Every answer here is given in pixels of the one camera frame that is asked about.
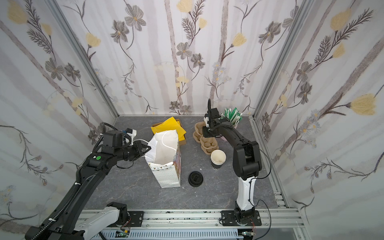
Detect cartoon print paper bag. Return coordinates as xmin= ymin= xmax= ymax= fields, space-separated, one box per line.
xmin=134 ymin=130 xmax=181 ymax=188

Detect single brown pulp carrier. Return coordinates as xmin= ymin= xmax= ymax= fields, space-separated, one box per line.
xmin=195 ymin=122 xmax=206 ymax=137

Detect black paper cup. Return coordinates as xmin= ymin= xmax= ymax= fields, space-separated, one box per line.
xmin=211 ymin=150 xmax=227 ymax=170

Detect black plastic cup lids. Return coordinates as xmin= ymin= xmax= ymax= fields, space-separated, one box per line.
xmin=188 ymin=171 xmax=204 ymax=188

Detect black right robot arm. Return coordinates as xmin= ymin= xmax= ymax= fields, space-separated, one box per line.
xmin=203 ymin=100 xmax=263 ymax=226

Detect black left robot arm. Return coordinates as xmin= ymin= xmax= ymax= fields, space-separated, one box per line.
xmin=25 ymin=123 xmax=151 ymax=240

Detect brown pulp cup carrier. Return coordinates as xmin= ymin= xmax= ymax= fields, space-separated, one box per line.
xmin=193 ymin=132 xmax=219 ymax=156

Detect yellow paper napkins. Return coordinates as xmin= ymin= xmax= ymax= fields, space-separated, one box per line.
xmin=150 ymin=116 xmax=187 ymax=142

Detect brown cardboard tray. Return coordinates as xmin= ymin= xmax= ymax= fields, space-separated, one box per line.
xmin=151 ymin=118 xmax=187 ymax=147

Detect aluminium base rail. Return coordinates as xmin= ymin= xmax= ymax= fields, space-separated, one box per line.
xmin=75 ymin=207 xmax=310 ymax=240

